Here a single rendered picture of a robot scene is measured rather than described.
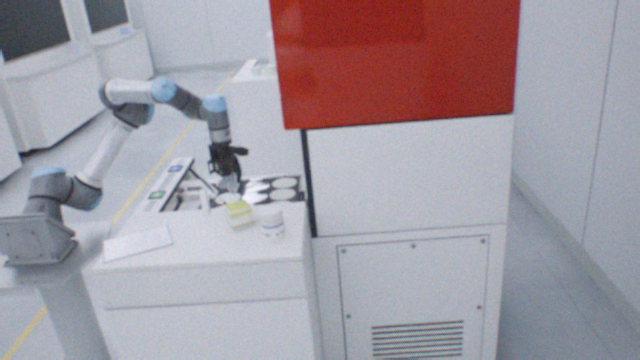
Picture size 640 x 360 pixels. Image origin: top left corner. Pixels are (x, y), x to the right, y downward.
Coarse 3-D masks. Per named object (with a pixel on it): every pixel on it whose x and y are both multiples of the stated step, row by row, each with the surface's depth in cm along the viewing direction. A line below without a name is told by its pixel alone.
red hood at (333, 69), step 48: (288, 0) 146; (336, 0) 146; (384, 0) 146; (432, 0) 146; (480, 0) 145; (288, 48) 152; (336, 48) 152; (384, 48) 151; (432, 48) 151; (480, 48) 151; (288, 96) 158; (336, 96) 158; (384, 96) 158; (432, 96) 157; (480, 96) 157
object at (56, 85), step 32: (0, 0) 525; (32, 0) 583; (64, 0) 655; (0, 32) 521; (32, 32) 579; (64, 32) 650; (0, 64) 518; (32, 64) 575; (64, 64) 602; (0, 96) 528; (32, 96) 536; (64, 96) 600; (96, 96) 682; (32, 128) 551; (64, 128) 595
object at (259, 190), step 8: (288, 176) 211; (296, 176) 210; (240, 184) 208; (248, 184) 207; (256, 184) 206; (264, 184) 206; (296, 184) 203; (224, 192) 202; (240, 192) 200; (248, 192) 200; (256, 192) 199; (264, 192) 199; (296, 192) 196; (248, 200) 193; (256, 200) 192; (264, 200) 192; (272, 200) 191; (280, 200) 191; (288, 200) 190; (296, 200) 189
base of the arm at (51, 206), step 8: (32, 200) 179; (40, 200) 179; (48, 200) 180; (56, 200) 183; (24, 208) 178; (32, 208) 177; (40, 208) 177; (48, 208) 179; (56, 208) 182; (56, 216) 180
